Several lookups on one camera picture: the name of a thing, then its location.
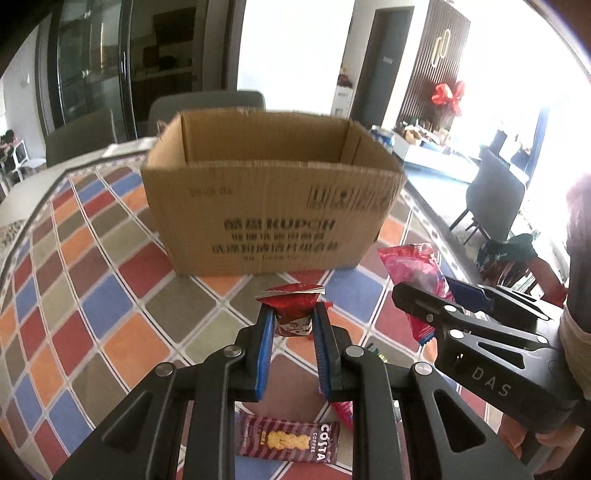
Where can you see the person's right forearm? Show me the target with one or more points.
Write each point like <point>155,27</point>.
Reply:
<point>577,277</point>

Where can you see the white low cabinet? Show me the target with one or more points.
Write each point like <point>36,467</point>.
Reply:
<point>438,161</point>

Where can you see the brown cardboard box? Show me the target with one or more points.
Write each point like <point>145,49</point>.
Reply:
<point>258,221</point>

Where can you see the colourful diamond tablecloth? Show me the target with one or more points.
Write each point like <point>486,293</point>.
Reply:
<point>115,300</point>

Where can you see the white shelf cart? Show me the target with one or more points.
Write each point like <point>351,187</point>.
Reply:
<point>21,154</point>

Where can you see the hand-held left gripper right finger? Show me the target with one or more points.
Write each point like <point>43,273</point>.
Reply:
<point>322,350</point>

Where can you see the purple biscuit packet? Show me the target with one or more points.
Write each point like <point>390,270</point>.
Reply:
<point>286,441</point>

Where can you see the dark interior door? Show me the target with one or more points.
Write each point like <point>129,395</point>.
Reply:
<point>374,69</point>

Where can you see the red bow decoration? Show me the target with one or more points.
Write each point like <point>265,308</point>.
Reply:
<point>443,94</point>

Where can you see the dark slatted wall panel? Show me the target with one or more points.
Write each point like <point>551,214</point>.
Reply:
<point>425,46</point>

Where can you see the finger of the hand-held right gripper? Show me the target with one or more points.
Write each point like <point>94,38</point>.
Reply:
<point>468,293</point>
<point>420,302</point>

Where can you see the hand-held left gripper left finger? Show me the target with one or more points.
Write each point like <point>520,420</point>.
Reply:
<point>263,350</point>

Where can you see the blue drink can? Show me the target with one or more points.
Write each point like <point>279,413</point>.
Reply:
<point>383,138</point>

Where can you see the red snack packet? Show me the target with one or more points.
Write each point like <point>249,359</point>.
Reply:
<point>291,307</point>

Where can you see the pink snack packet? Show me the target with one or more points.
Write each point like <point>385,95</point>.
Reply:
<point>411,272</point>

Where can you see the white storage box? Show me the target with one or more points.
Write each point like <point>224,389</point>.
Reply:
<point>342,101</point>

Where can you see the black glass sliding door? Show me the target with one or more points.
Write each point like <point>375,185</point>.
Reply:
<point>92,46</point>

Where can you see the person's right hand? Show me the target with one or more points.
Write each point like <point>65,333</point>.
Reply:
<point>554,445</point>

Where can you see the grey dining chair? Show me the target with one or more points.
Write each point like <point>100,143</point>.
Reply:
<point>78,143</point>
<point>207,104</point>

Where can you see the dark snack box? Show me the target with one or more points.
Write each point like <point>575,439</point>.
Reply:
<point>376,352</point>

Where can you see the dark green cloth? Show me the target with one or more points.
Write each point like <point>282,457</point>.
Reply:
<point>508,249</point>

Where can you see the dark grey chair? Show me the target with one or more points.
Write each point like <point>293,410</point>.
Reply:
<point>494,194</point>

